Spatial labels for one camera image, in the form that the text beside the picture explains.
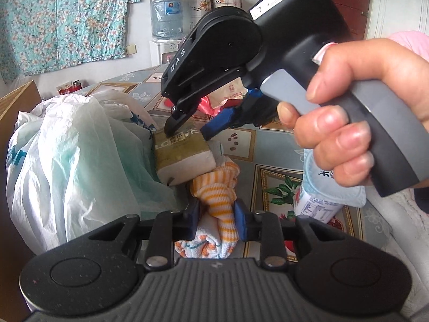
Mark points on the orange patterned white cloth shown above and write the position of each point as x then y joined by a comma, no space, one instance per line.
215,238

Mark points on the person's right hand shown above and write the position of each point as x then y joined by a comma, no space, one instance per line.
337,144

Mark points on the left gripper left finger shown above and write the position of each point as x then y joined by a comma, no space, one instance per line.
160,233

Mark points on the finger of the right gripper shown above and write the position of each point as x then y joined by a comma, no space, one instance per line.
180,113
255,108

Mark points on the wall socket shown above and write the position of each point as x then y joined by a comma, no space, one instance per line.
131,49

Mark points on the white water dispenser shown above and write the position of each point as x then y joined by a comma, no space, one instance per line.
162,51

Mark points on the pink wet wipes pack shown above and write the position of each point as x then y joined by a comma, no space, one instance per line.
226,96

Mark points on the red kettle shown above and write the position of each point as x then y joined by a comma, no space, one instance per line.
69,87

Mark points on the blue water jug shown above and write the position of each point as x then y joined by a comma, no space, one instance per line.
166,19

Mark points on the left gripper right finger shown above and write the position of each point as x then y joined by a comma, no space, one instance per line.
272,232

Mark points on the white plastic bag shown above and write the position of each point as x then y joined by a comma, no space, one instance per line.
75,163

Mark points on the olive tissue pack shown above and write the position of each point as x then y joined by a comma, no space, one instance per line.
183,156

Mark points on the teal floral wall cloth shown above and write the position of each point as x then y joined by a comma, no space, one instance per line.
43,36

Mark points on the orange striped sock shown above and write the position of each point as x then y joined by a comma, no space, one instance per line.
216,190

